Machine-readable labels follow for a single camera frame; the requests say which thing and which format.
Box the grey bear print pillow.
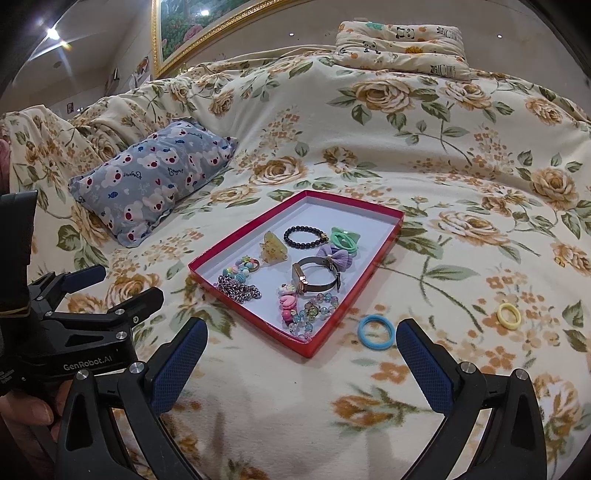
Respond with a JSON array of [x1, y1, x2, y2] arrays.
[[68, 117, 240, 249]]

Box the yellow hair claw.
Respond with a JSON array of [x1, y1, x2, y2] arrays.
[[260, 232, 288, 265]]

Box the rose gold wrist watch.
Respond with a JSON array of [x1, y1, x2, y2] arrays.
[[290, 256, 344, 294]]

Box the silver chain bracelet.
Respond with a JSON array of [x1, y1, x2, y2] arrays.
[[215, 272, 263, 304]]

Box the dark bead bracelet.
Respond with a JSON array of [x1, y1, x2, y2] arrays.
[[283, 224, 330, 250]]

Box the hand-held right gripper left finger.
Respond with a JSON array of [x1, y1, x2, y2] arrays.
[[55, 318, 209, 480]]

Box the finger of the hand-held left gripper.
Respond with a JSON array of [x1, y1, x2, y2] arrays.
[[43, 287, 165, 347], [28, 264, 108, 315]]

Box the gold framed painting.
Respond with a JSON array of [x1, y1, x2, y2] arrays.
[[151, 0, 306, 79]]

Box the pink charm bead bracelet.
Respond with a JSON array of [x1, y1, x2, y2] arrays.
[[276, 282, 341, 343]]

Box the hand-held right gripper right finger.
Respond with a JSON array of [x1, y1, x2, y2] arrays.
[[396, 318, 548, 480]]

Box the person's left hand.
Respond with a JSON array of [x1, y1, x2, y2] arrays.
[[0, 394, 57, 480]]

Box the yellow hair ring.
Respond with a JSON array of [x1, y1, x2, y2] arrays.
[[496, 302, 523, 330]]

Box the purple bow hair tie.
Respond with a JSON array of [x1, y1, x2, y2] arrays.
[[316, 244, 356, 271]]

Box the red box with white inside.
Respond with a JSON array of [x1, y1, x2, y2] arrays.
[[188, 189, 406, 359]]

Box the green bow hair tie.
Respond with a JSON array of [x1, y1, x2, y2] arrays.
[[329, 226, 362, 256]]

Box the floral blanket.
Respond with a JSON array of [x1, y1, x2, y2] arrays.
[[0, 46, 591, 480]]

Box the blue hair ring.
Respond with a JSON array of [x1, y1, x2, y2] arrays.
[[358, 314, 397, 350]]

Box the pastel bead bracelet with star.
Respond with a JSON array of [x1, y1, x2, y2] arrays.
[[223, 257, 262, 284]]

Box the folded cream panda blanket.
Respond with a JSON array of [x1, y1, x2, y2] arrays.
[[333, 19, 472, 83]]

